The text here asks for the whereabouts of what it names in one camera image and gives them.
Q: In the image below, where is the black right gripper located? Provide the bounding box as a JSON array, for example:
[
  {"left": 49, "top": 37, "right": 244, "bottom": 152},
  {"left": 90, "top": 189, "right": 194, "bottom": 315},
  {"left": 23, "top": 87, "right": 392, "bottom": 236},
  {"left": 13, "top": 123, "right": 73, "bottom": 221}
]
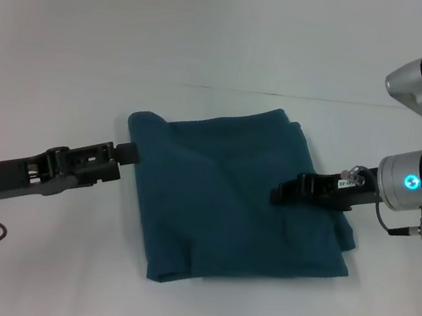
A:
[{"left": 267, "top": 150, "right": 389, "bottom": 224}]

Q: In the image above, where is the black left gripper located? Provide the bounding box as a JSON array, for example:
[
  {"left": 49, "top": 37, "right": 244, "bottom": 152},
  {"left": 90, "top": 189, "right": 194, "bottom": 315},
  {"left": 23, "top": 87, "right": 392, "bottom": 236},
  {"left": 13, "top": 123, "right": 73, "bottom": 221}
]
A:
[{"left": 0, "top": 120, "right": 144, "bottom": 235}]

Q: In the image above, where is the teal blue t-shirt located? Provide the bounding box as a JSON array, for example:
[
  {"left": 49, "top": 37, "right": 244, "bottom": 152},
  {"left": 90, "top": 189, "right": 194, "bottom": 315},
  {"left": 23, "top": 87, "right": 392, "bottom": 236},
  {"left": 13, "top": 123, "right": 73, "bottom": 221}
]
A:
[{"left": 101, "top": 82, "right": 376, "bottom": 314}]

